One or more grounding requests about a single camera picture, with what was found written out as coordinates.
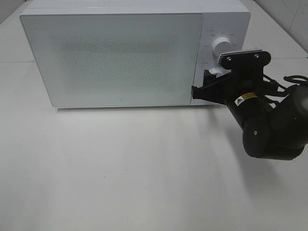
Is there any white microwave knob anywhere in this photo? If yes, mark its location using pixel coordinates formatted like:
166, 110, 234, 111
209, 67, 223, 76
211, 36, 232, 56

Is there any white microwave door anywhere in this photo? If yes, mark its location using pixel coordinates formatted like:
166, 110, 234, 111
20, 13, 202, 108

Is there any white microwave oven body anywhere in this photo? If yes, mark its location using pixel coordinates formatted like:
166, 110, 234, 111
20, 0, 251, 106

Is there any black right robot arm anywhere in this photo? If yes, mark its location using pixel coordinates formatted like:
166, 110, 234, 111
192, 67, 308, 160

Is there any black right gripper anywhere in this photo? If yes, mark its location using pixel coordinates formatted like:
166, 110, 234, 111
192, 67, 267, 128

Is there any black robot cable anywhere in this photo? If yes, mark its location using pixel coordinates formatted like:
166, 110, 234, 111
262, 73, 308, 106

